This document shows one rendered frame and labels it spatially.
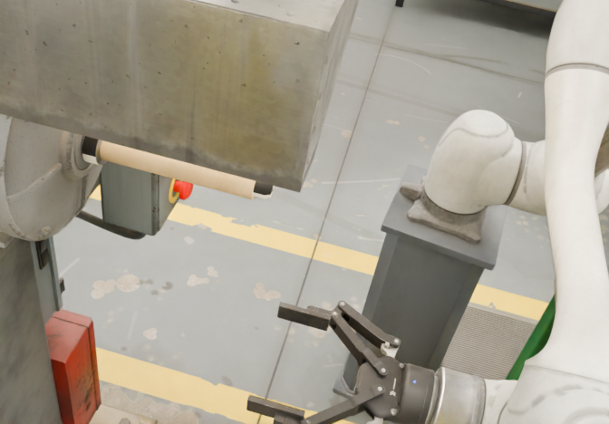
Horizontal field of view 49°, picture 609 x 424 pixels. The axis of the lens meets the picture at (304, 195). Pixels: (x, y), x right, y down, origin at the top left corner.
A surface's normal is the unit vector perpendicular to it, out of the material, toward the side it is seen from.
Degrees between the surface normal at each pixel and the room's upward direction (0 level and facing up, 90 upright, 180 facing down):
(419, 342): 90
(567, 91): 63
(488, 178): 86
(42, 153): 87
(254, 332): 0
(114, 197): 90
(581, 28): 48
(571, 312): 52
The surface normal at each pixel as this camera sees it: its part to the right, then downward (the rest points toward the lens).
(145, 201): -0.23, 0.60
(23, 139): 0.79, 0.29
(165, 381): 0.14, -0.76
